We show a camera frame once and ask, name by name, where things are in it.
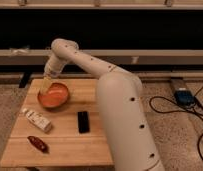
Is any blue power adapter box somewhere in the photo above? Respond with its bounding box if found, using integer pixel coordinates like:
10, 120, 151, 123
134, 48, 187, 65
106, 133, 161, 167
174, 89, 194, 106

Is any black cable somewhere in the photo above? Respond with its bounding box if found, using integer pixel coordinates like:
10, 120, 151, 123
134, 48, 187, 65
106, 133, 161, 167
148, 79, 203, 168

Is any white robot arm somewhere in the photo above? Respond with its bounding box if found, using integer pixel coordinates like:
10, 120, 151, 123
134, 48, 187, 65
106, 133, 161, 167
40, 38, 165, 171

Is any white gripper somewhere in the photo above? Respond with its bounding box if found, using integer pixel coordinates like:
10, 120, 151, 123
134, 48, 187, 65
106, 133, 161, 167
40, 63, 61, 94

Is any orange bowl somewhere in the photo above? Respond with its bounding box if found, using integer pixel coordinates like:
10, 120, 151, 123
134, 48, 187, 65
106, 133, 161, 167
37, 83, 69, 108

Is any dark red snack packet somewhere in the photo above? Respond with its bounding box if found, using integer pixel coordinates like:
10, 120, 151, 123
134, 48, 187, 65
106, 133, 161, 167
27, 136, 48, 153

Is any wooden table board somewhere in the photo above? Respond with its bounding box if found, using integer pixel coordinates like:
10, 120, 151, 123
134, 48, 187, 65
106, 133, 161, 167
0, 79, 112, 167

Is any white carton box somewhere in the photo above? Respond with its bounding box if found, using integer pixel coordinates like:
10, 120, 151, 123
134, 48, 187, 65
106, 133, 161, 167
22, 108, 52, 133

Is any black eraser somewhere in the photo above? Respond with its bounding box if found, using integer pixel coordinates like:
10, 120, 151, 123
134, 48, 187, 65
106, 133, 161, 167
78, 111, 90, 133

